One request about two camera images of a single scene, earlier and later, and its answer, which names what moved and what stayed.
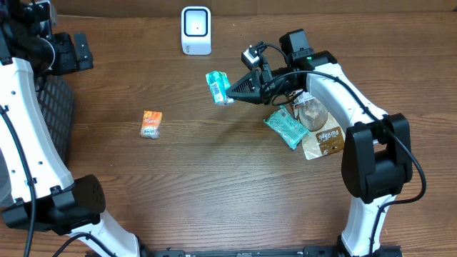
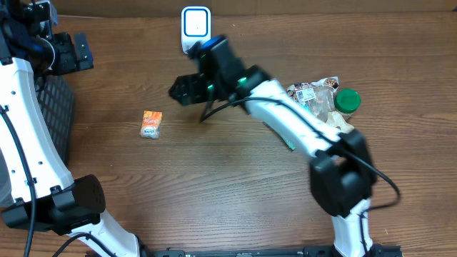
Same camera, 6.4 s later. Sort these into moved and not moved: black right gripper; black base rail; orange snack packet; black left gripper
Moved: black right gripper
Not moved: black base rail; orange snack packet; black left gripper
